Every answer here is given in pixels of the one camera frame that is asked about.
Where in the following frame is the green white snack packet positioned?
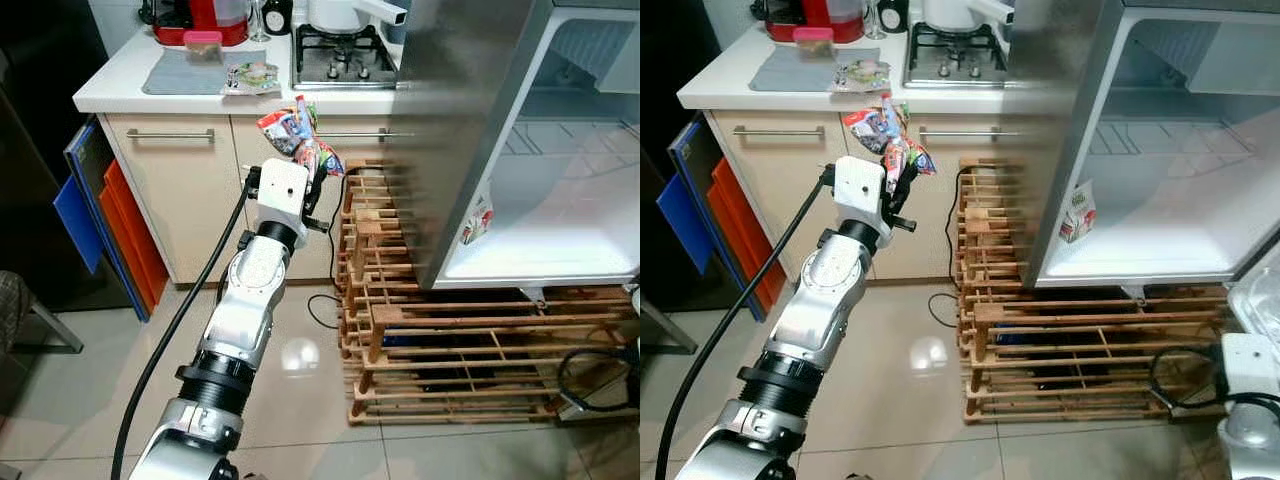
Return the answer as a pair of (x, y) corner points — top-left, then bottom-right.
(830, 60), (891, 93)
(222, 62), (283, 97)

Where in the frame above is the grey dish mat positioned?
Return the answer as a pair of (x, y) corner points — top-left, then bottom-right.
(748, 47), (846, 93)
(142, 48), (236, 97)

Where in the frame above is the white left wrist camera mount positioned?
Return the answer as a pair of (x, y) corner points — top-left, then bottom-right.
(255, 158), (312, 237)
(833, 157), (891, 236)

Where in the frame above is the red kitchen appliance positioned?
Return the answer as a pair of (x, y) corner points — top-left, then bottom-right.
(150, 0), (251, 48)
(763, 0), (866, 43)

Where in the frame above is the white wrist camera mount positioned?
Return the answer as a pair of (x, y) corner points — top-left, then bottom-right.
(833, 157), (891, 236)
(255, 158), (312, 237)
(1220, 333), (1280, 401)

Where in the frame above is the wooden slatted rack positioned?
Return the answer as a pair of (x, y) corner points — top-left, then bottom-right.
(955, 158), (1236, 424)
(335, 160), (641, 428)

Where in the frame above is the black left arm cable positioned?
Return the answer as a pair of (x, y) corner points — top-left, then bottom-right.
(110, 168), (261, 480)
(655, 165), (839, 480)

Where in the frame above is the wire fridge shelf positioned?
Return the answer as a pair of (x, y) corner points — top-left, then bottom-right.
(1095, 85), (1261, 161)
(495, 85), (641, 161)

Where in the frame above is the stainless fridge door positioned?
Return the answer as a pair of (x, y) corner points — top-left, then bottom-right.
(385, 0), (556, 291)
(1000, 0), (1126, 291)

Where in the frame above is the cream kitchen base cabinet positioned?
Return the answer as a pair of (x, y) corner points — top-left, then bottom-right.
(705, 110), (1011, 283)
(100, 112), (396, 286)

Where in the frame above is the colourful snack packet bundle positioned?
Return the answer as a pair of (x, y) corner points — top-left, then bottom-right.
(842, 95), (938, 179)
(257, 96), (346, 179)

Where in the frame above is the white kitchen countertop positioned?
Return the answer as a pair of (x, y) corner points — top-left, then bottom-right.
(72, 25), (401, 116)
(677, 25), (1011, 114)

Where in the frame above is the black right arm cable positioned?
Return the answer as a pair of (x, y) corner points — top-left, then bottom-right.
(1148, 345), (1280, 421)
(557, 345), (641, 414)

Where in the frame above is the orange flat board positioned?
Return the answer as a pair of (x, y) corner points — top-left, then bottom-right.
(100, 160), (171, 311)
(708, 160), (786, 311)

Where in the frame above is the steel gas stove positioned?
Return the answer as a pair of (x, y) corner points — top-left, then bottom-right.
(903, 20), (1013, 88)
(293, 22), (403, 89)

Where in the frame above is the thin black power cable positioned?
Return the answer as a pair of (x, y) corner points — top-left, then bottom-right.
(305, 170), (353, 331)
(925, 165), (971, 329)

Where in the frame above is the blue flat board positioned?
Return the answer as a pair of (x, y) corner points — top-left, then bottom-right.
(657, 120), (766, 316)
(55, 118), (151, 323)

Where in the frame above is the clear plastic container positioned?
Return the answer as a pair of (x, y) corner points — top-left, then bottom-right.
(1225, 268), (1280, 336)

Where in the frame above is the pink lid container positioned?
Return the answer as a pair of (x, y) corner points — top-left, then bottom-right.
(793, 27), (834, 58)
(183, 30), (224, 63)

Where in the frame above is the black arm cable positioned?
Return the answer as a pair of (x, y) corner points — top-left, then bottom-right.
(557, 345), (641, 414)
(1148, 345), (1280, 421)
(110, 168), (261, 480)
(655, 165), (839, 480)

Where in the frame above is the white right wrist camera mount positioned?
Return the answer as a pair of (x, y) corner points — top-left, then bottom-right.
(1220, 333), (1280, 401)

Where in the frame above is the small grey fridge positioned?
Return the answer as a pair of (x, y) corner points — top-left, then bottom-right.
(435, 0), (641, 291)
(1035, 0), (1280, 289)

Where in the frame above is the white cooking pot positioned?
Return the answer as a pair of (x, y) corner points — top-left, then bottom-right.
(305, 0), (409, 36)
(920, 0), (1016, 33)

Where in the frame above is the plaid cloth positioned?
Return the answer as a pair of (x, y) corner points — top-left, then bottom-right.
(0, 270), (31, 351)

